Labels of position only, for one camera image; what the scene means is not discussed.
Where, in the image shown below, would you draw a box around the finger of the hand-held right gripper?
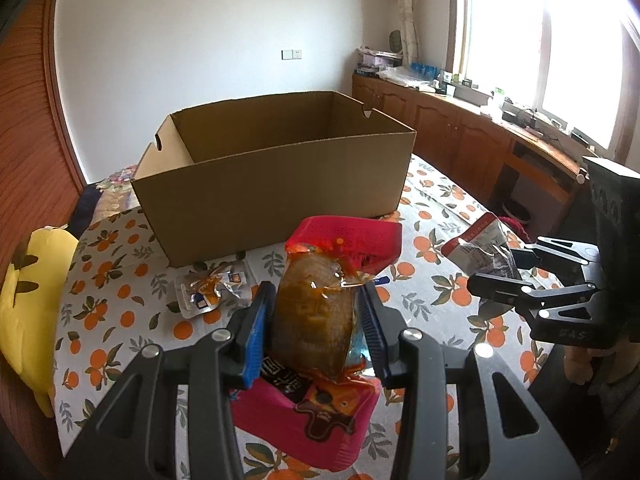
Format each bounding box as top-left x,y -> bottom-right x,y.
466,271 -> 609,348
510,236 -> 602,275

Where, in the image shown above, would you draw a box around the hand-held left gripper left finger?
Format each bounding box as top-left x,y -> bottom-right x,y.
55,281 -> 277,480

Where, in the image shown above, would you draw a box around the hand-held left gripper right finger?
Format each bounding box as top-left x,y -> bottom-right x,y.
356,281 -> 585,480

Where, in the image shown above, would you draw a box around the silver red snack packet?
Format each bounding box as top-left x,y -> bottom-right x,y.
442,212 -> 523,278

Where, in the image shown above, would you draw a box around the pink snack packet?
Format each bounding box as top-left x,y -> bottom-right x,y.
227,215 -> 403,472

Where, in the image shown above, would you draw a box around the small clear orange snack packet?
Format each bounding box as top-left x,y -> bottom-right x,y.
174,262 -> 253,318

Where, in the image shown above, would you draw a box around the brown cardboard box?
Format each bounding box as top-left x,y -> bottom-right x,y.
131,91 -> 418,268

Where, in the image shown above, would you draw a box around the person's right hand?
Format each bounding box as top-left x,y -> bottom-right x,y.
564,346 -> 609,387

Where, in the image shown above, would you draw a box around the black trash bin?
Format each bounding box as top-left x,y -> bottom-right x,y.
500,199 -> 533,223

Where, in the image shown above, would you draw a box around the wooden window cabinet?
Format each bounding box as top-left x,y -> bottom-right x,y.
351,72 -> 601,211

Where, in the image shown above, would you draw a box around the yellow plush toy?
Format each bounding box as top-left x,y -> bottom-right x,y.
0,226 -> 80,418

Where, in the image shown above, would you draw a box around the white plastic bags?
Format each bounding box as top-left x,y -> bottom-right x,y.
377,66 -> 436,88

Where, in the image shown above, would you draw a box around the stack of pink boxes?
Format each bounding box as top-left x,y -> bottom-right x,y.
356,46 -> 403,73

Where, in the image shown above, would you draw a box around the patterned beige curtain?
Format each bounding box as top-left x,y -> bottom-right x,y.
377,0 -> 421,63

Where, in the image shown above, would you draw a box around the wooden slatted wardrobe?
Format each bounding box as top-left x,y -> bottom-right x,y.
0,0 -> 86,271

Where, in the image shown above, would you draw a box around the wooden frame window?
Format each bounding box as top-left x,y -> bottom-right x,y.
450,0 -> 640,161

